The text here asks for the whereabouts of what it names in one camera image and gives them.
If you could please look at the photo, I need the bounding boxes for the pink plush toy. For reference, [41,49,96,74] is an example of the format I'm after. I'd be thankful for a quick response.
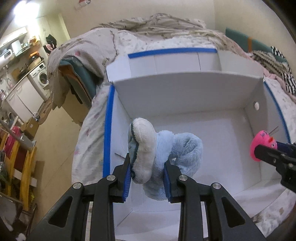
[249,130,278,162]

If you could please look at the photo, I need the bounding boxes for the light blue fluffy sock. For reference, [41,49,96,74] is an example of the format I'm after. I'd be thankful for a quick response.
[128,118,203,201]

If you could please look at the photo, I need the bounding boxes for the blue white cardboard box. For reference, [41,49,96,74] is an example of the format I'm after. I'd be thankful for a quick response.
[103,48,295,240]

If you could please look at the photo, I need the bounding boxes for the black white striped cloth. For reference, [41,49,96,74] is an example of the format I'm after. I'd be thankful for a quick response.
[251,46,295,95]

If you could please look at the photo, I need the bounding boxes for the small cardboard box on floor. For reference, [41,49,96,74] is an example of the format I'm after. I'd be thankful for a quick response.
[21,118,39,140]

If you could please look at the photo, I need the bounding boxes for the teal headboard cushion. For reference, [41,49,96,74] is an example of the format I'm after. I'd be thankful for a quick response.
[225,28,277,54]

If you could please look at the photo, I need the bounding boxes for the brown floor mat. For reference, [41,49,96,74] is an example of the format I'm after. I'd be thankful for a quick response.
[38,96,52,125]

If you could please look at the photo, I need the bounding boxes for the white kitchen cabinet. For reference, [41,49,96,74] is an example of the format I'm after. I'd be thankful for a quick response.
[4,77,44,123]

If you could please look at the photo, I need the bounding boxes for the teal orange folded blanket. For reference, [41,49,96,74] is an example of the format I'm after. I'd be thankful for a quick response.
[58,57,103,109]

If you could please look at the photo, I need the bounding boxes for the white washing machine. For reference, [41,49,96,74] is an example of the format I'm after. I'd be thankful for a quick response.
[28,61,51,101]

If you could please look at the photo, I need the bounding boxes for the beige patterned blanket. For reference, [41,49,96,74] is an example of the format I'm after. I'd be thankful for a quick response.
[47,13,236,108]

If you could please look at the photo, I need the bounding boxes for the yellow wooden ladder frame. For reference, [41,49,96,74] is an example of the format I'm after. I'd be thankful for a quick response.
[1,133,37,212]

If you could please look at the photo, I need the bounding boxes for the dark clothes hanging on wall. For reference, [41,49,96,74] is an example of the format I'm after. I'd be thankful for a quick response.
[43,34,57,55]

